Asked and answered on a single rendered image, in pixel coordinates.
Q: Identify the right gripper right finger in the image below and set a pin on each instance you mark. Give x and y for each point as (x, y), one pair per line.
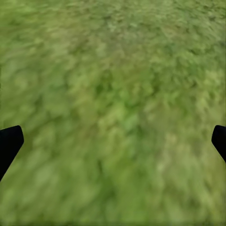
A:
(219, 140)

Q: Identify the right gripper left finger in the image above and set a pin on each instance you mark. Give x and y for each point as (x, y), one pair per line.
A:
(11, 140)

